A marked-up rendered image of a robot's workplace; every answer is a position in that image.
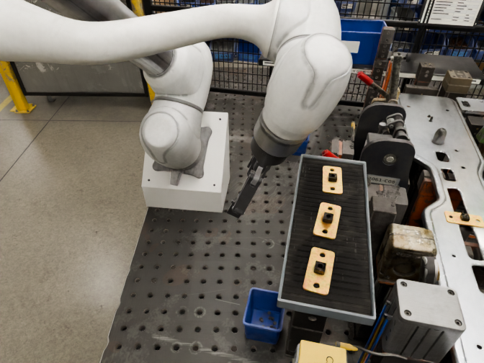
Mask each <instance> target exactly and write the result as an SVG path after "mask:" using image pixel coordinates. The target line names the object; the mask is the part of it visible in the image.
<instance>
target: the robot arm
mask: <svg viewBox="0 0 484 363"><path fill-rule="evenodd" d="M41 1H42V2H44V3H45V4H47V5H48V6H49V7H51V8H52V9H54V10H56V11H57V12H58V13H60V14H62V15H63V17H62V16H61V15H58V14H54V13H52V12H49V11H48V10H45V9H42V8H40V7H38V6H35V5H33V4H30V3H28V2H26V1H24V0H0V61H19V62H38V63H59V64H68V65H101V64H110V63H119V62H124V61H130V62H131V63H133V64H135V65H136V66H137V67H139V68H141V69H142V70H143V75H144V78H145V80H146V81H147V82H148V84H149V85H150V87H151V88H152V90H153V91H154V92H155V97H154V100H153V103H152V106H151V108H150V110H149V111H148V113H147V114H146V115H145V117H144V118H143V120H142V122H141V124H140V132H139V136H140V142H141V145H142V147H143V149H144V151H145V152H146V153H147V154H148V155H149V156H150V157H151V158H152V159H153V160H154V162H153V165H152V167H153V170H155V171H170V172H171V177H170V185H174V186H178V184H179V180H180V178H181V176H182V174H187V175H192V176H194V177H196V178H198V179H201V178H202V177H203V176H204V163H205V156H206V152H207V145H208V141H209V139H210V136H211V135H212V130H211V128H210V127H201V124H202V114H203V111H204V108H205V105H206V102H207V97H208V94H209V90H210V84H211V80H212V70H213V63H212V55H211V52H210V49H209V48H208V46H207V45H206V43H205V42H206V41H209V40H216V39H220V38H237V39H242V40H246V41H249V42H252V43H253V44H254V45H256V46H257V47H258V48H259V49H260V51H261V52H262V54H263V56H264V58H267V59H269V60H270V61H272V62H273V63H274V68H273V71H272V75H271V77H270V80H269V83H268V85H267V88H266V97H265V102H264V108H263V109H262V111H261V114H260V116H259V118H258V120H257V122H256V124H255V126H254V136H253V138H252V140H251V152H252V153H253V156H252V158H251V160H250V161H249V163H248V166H247V167H248V168H249V169H248V172H247V176H248V177H247V179H246V181H245V183H244V185H243V187H242V189H241V191H240V193H239V195H238V197H236V198H235V199H234V200H232V201H231V203H232V204H231V206H230V207H229V209H228V211H227V213H228V214H229V215H232V216H234V217H236V218H239V217H240V216H241V215H243V214H245V211H246V208H247V207H248V205H249V203H250V201H251V200H252V198H253V196H254V194H255V193H256V190H257V189H258V188H259V185H260V184H261V183H262V182H263V179H264V177H265V175H266V173H267V172H268V171H269V170H270V168H271V167H272V166H276V165H279V164H281V163H283V162H284V161H285V160H286V158H287V157H288V156H291V155H292V154H293V153H295V152H297V149H298V148H299V147H300V146H301V145H302V143H303V142H304V141H305V140H306V138H307V137H308V136H309V134H310V133H312V132H313V131H315V130H317V129H318V128H319V127H320V126H321V125H322V124H323V123H324V122H325V120H326V119H327V118H328V116H329V115H330V114H331V113H332V111H333V110H334V109H335V107H336V105H337V104H338V103H339V101H340V99H341V98H342V96H343V94H344V92H345V90H346V87H347V85H348V82H349V79H350V76H351V70H352V64H353V61H352V56H351V53H350V51H349V49H348V48H347V47H346V45H345V44H344V43H343V42H342V41H341V21H340V16H339V11H338V9H337V6H336V4H335V2H334V0H272V1H270V2H269V3H267V4H262V5H254V4H216V5H210V6H201V7H196V8H191V9H183V10H179V11H174V12H166V13H161V14H152V15H148V16H143V17H138V16H137V15H136V14H134V13H133V12H132V11H131V10H130V9H128V8H127V7H126V6H125V5H124V4H123V3H122V2H121V1H120V0H41ZM251 170H254V171H255V172H256V173H252V172H251ZM260 174H262V175H261V176H260Z"/></svg>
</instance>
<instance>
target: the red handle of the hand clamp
mask: <svg viewBox="0 0 484 363"><path fill-rule="evenodd" d="M357 77H358V78H359V79H361V80H362V81H363V82H364V83H365V84H366V85H368V86H371V87H372V88H373V89H374V90H376V91H377V92H378V93H380V94H381V95H382V96H384V98H386V99H387V100H388V101H389V98H390V95H389V94H388V93H387V92H386V91H385V90H383V89H382V88H381V87H379V86H378V85H377V84H376V83H375V82H374V81H373V80H372V79H371V78H370V77H369V76H367V75H366V74H365V73H363V72H362V71H360V72H358V73H357Z"/></svg>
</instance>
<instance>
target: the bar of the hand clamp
mask: <svg viewBox="0 0 484 363"><path fill-rule="evenodd" d="M403 60H405V61H406V63H409V62H410V61H411V54H410V53H407V54H406V55H405V56H403V55H400V52H393V56H390V58H387V61H390V62H392V67H391V74H390V87H389V95H390V98H389V100H390V99H396V100H397V93H398V82H399V76H400V65H401V61H403Z"/></svg>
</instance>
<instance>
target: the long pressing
mask: <svg viewBox="0 0 484 363"><path fill-rule="evenodd" d="M398 104H399V105H402V106H403V107H404V109H405V112H406V118H405V122H404V128H405V129H406V135H407V136H408V137H409V138H411V142H412V144H413V145H414V148H415V151H416V154H415V156H414V159H413V161H414V162H416V163H417V164H419V165H421V166H422V167H424V168H425V169H427V170H428V171H429V173H430V176H431V181H432V184H433V187H434V191H435V195H436V201H435V202H433V203H432V204H430V205H429V206H427V207H425V208H424V209H423V212H422V213H421V220H422V224H423V228H425V229H429V230H432V231H433V234H434V240H435V243H436V248H437V255H436V260H437V262H438V265H439V270H440V278H439V281H436V285H439V286H444V287H451V288H453V289H455V290H456V291H457V294H458V297H459V300H460V305H461V309H462V313H463V316H464V319H465V325H466V330H465V332H464V333H463V334H462V335H461V336H460V337H459V339H458V340H457V341H456V343H455V344H454V345H453V346H452V348H451V349H450V354H451V358H452V363H484V294H483V293H482V292H481V291H480V290H479V288H478V284H477V282H476V278H475V275H474V272H473V270H472V266H482V267H484V228H479V227H474V226H469V225H463V226H468V227H471V228H472V230H473V233H474V234H475V238H476V241H477V243H478V246H479V249H480V252H481V255H482V258H483V260H482V261H478V260H474V259H471V258H470V257H469V256H468V254H467V249H466V247H465V243H464V241H463V238H462V234H461V231H460V224H455V223H448V222H447V221H446V218H445V215H444V211H450V212H454V209H453V206H452V202H451V199H450V197H449V193H448V190H447V189H456V190H458V191H459V192H460V195H461V198H462V201H463V204H464V206H465V209H466V212H467V214H470V215H479V216H480V217H482V219H483V222H484V179H483V171H484V159H483V157H482V155H481V153H480V151H479V148H478V146H477V144H476V142H475V140H474V138H473V136H472V133H471V132H470V129H469V127H468V126H467V123H466V122H465V119H464V117H463V115H462V113H461V111H460V109H459V107H458V105H457V103H456V101H455V100H453V99H450V98H447V97H436V96H427V95H420V94H405V93H400V94H399V97H398ZM407 106H409V107H407ZM446 110H449V111H446ZM429 115H431V117H432V116H433V120H432V122H429V120H430V117H427V116H429ZM441 127H443V128H445V129H446V130H447V136H446V138H445V139H444V142H443V144H442V145H437V144H435V143H433V142H432V140H433V137H434V134H435V132H436V131H437V130H438V129H439V128H441ZM455 150H457V151H455ZM436 152H440V153H445V154H446V155H447V158H448V162H445V161H439V160H438V158H437V156H436ZM462 167H465V169H463V168H462ZM442 169H447V170H450V171H452V173H453V175H454V179H455V181H447V180H445V179H444V177H443V174H442ZM452 255H455V256H456V257H453V256H452ZM477 345H480V346H481V347H482V349H479V348H477Z"/></svg>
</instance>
